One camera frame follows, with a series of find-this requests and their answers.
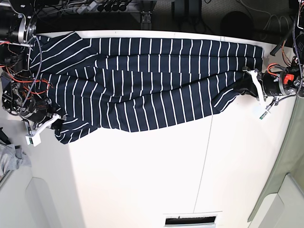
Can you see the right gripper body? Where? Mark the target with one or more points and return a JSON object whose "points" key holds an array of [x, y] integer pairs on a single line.
{"points": [[37, 111]]}

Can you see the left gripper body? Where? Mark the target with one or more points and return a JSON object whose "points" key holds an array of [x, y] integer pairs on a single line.
{"points": [[282, 83]]}

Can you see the navy white striped t-shirt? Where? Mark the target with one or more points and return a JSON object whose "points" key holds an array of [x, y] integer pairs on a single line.
{"points": [[137, 84]]}

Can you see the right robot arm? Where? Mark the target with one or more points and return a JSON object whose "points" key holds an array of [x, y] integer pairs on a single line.
{"points": [[24, 94]]}

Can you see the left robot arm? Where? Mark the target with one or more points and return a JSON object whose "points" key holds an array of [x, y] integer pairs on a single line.
{"points": [[292, 49]]}

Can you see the grey cloth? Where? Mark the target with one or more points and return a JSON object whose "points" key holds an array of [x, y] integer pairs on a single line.
{"points": [[12, 157]]}

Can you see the black office chair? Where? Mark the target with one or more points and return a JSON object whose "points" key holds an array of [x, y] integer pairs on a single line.
{"points": [[237, 24]]}

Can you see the aluminium frame post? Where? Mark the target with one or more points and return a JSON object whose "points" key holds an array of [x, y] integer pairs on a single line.
{"points": [[146, 9]]}

